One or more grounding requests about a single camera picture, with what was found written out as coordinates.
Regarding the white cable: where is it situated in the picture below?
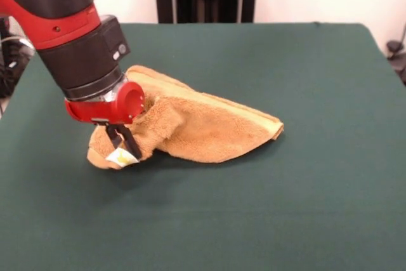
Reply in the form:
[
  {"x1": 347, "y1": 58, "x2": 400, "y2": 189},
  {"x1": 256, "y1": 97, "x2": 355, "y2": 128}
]
[{"x1": 0, "y1": 35, "x2": 33, "y2": 51}]

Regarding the tan terry towel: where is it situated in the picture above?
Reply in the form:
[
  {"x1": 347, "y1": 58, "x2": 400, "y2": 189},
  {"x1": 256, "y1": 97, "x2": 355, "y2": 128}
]
[{"x1": 87, "y1": 65, "x2": 285, "y2": 171}]

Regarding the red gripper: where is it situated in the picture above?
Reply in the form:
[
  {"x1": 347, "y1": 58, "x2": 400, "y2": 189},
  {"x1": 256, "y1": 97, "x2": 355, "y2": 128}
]
[{"x1": 64, "y1": 81, "x2": 146, "y2": 160}]

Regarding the dark green table cloth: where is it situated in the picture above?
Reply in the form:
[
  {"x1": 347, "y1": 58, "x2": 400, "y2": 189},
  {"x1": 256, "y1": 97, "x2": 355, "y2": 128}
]
[{"x1": 0, "y1": 22, "x2": 406, "y2": 271}]

